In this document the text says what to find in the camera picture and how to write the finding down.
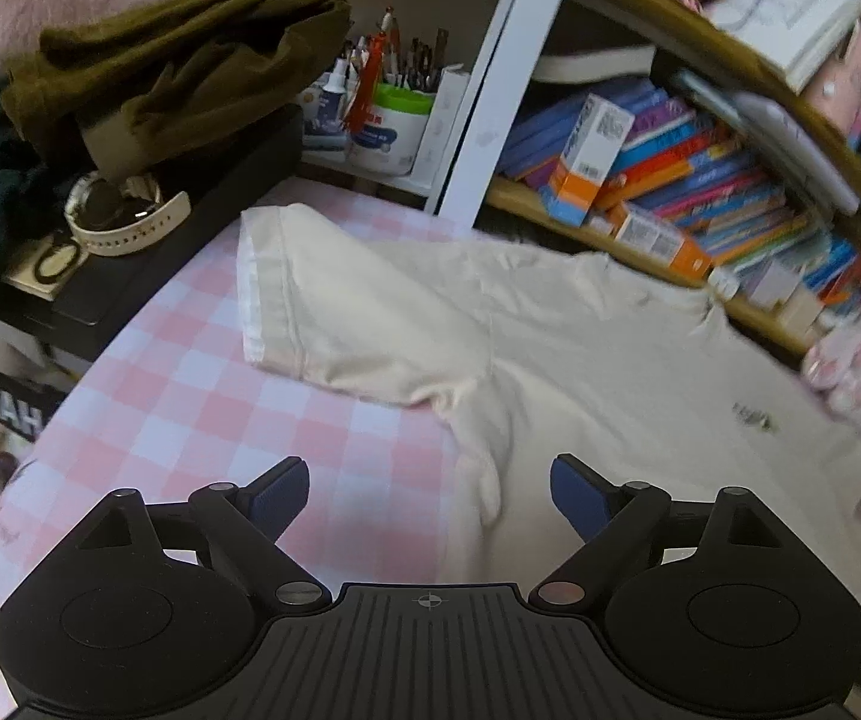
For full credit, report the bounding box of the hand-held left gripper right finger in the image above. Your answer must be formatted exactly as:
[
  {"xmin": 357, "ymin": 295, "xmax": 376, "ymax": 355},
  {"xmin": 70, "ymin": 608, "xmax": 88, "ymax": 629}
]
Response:
[{"xmin": 527, "ymin": 452, "xmax": 787, "ymax": 608}]

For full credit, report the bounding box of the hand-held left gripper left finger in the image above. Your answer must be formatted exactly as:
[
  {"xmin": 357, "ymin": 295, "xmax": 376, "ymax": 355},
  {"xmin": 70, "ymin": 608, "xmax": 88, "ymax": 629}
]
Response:
[{"xmin": 74, "ymin": 456, "xmax": 326, "ymax": 608}]

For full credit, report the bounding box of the cream shirt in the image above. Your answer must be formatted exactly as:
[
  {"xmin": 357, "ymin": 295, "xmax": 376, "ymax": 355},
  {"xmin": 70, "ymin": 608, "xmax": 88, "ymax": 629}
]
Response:
[{"xmin": 235, "ymin": 204, "xmax": 861, "ymax": 586}]

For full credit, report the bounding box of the wooden bookshelf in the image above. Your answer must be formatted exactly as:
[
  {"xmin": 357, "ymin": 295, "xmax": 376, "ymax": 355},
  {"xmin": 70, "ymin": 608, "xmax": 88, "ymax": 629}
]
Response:
[{"xmin": 430, "ymin": 0, "xmax": 861, "ymax": 361}]

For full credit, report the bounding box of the white pink plush bunny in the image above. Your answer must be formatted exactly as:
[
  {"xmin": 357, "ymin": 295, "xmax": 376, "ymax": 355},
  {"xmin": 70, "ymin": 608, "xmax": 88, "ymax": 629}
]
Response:
[{"xmin": 801, "ymin": 315, "xmax": 861, "ymax": 451}]

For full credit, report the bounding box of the white wristwatch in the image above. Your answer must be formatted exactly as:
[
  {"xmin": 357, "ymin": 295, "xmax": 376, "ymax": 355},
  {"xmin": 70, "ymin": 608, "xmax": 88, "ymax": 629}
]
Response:
[{"xmin": 64, "ymin": 169, "xmax": 193, "ymax": 257}]

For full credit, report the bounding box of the black case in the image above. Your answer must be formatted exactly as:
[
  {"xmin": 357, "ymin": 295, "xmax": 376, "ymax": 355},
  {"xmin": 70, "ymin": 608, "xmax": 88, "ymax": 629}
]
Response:
[{"xmin": 0, "ymin": 101, "xmax": 305, "ymax": 361}]

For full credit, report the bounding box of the tall orange blue white box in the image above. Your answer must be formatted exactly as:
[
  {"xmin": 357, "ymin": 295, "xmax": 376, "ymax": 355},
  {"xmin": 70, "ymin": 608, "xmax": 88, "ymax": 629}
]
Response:
[{"xmin": 539, "ymin": 94, "xmax": 635, "ymax": 227}]

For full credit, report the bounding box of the row of colourful books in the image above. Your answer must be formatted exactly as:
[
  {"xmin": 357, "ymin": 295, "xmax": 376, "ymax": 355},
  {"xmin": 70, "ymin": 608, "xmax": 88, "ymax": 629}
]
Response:
[{"xmin": 497, "ymin": 79, "xmax": 861, "ymax": 301}]

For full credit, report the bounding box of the white green tub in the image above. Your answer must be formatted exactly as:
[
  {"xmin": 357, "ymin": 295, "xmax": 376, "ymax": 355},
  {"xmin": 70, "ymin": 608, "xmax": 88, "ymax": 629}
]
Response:
[{"xmin": 346, "ymin": 82, "xmax": 435, "ymax": 179}]

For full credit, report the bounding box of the white spray bottle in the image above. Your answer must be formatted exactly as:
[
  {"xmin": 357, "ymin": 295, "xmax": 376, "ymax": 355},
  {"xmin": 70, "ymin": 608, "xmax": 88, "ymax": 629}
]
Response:
[{"xmin": 317, "ymin": 56, "xmax": 349, "ymax": 136}]

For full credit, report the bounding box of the olive green cloth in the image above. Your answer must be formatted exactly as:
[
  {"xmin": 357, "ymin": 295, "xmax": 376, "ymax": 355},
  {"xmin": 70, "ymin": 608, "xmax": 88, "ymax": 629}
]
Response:
[{"xmin": 1, "ymin": 0, "xmax": 352, "ymax": 173}]

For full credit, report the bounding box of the bundle of pens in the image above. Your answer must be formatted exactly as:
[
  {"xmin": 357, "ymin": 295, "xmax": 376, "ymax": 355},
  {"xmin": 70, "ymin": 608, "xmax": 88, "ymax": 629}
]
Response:
[{"xmin": 340, "ymin": 6, "xmax": 450, "ymax": 95}]

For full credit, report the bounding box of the card with black ring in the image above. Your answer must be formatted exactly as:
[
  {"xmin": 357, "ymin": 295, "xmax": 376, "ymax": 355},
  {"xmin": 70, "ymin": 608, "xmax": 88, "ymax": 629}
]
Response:
[{"xmin": 2, "ymin": 229, "xmax": 90, "ymax": 293}]

